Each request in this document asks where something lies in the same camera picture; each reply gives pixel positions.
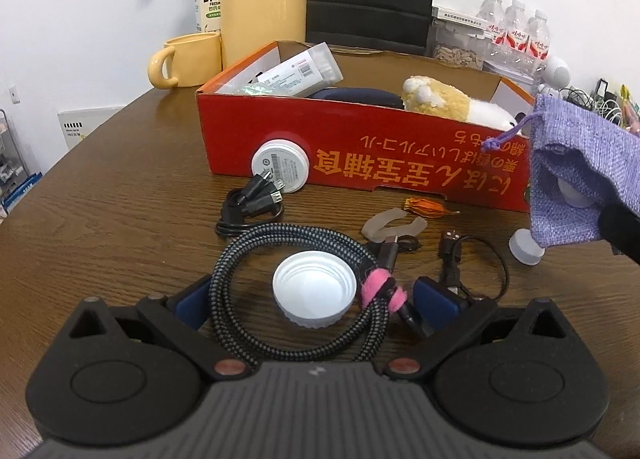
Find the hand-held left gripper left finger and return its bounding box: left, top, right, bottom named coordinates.
left=67, top=275, right=251, bottom=382

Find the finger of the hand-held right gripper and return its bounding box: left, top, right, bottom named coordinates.
left=597, top=203, right=640, bottom=266

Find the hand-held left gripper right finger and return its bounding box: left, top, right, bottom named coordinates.
left=384, top=276, right=571, bottom=382

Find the short black usb cable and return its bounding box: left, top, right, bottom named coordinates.
left=437, top=229, right=510, bottom=302

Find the braided cable pink tie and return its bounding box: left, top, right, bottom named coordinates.
left=209, top=223, right=426, bottom=362

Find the translucent curved plastic piece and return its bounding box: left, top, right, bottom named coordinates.
left=361, top=209, right=430, bottom=242

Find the small white ribbed cap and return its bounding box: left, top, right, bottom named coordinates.
left=509, top=229, right=546, bottom=267

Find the purple fabric drawstring pouch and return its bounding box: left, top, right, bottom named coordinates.
left=482, top=94, right=640, bottom=246

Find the black multi-plug cable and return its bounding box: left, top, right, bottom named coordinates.
left=216, top=173, right=287, bottom=239

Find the large white screw lid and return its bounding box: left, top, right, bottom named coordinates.
left=272, top=250, right=358, bottom=329

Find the red cardboard box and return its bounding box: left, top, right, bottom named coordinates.
left=196, top=39, right=537, bottom=212

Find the white round device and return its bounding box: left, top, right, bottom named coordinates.
left=251, top=132, right=312, bottom=194

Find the yellow white plush toy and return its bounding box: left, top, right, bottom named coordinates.
left=401, top=75, right=523, bottom=132

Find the navy glasses case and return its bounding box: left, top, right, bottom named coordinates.
left=305, top=86, right=405, bottom=110

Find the white squeeze tube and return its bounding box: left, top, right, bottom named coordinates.
left=220, top=42, right=345, bottom=99

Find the colourful snack packet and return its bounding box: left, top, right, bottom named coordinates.
left=617, top=84, right=640, bottom=132

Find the white robot toy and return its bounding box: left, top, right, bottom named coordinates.
left=537, top=56, right=573, bottom=100

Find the clear water bottle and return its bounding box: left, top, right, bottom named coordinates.
left=502, top=0, right=529, bottom=75
left=475, top=0, right=507, bottom=70
left=525, top=9, right=552, bottom=77

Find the white labelled carton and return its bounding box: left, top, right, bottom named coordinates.
left=57, top=106, right=123, bottom=150

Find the yellow mug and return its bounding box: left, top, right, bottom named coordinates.
left=148, top=32, right=224, bottom=89

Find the clear seed container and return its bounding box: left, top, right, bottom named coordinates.
left=427, top=6, right=493, bottom=72

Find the yellow thermos jug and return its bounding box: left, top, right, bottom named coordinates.
left=220, top=0, right=321, bottom=70

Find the tangled white cable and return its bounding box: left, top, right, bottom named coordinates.
left=595, top=94, right=626, bottom=127

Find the tangled black cable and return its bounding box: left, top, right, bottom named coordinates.
left=562, top=86, right=597, bottom=111

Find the wire storage cart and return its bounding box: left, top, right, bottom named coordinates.
left=0, top=109, right=43, bottom=217

